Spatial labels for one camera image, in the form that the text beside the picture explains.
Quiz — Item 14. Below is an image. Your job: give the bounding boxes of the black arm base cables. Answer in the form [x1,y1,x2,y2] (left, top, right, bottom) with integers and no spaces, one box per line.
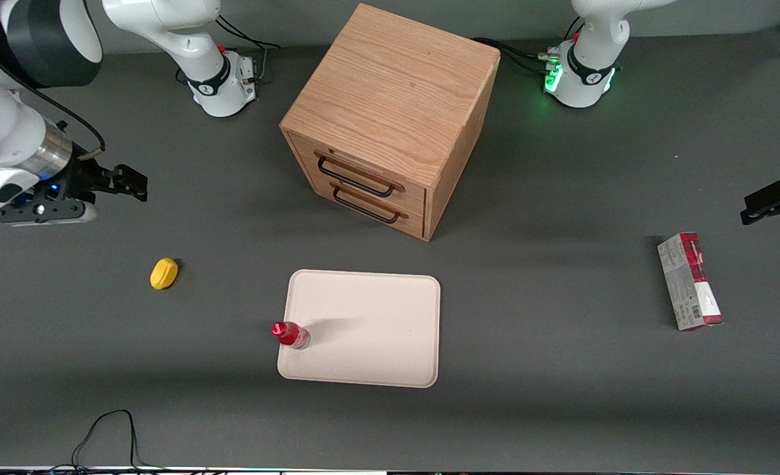
[176,13,282,85]
[471,20,585,75]

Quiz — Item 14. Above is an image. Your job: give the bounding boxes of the black left arm base cables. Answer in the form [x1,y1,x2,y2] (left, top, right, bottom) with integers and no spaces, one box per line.
[471,20,585,75]

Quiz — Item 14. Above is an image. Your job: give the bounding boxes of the beige plastic tray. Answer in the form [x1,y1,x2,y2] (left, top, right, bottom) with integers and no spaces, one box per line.
[277,269,442,389]

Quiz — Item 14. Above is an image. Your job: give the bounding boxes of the wooden drawer cabinet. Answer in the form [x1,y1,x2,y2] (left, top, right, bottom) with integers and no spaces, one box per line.
[279,3,501,242]

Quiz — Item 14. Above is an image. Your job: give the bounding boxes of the red and grey carton box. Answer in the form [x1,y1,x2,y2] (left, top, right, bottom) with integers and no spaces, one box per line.
[657,232,724,331]

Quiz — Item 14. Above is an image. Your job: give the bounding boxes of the thin black looped cable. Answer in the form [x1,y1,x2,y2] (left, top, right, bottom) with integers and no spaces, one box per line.
[71,409,166,473]

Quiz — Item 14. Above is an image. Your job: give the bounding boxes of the red coke bottle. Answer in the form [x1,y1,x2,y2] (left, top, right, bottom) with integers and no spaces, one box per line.
[271,321,311,350]

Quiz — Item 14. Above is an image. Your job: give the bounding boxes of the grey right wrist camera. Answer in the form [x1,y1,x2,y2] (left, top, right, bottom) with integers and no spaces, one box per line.
[0,200,98,226]

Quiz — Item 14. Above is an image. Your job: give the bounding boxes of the yellow lemon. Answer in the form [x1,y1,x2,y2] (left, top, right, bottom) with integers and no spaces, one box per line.
[150,257,179,290]

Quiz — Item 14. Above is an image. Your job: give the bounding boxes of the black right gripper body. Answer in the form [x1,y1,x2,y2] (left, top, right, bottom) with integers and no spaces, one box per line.
[34,154,112,206]

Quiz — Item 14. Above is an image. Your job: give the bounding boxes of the black right arm base cables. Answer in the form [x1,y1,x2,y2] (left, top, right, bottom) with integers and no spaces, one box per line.
[176,13,282,85]

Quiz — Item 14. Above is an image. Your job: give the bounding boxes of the black wire drawer handle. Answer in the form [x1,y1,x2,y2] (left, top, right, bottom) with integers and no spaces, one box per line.
[315,150,405,198]
[330,181,409,224]

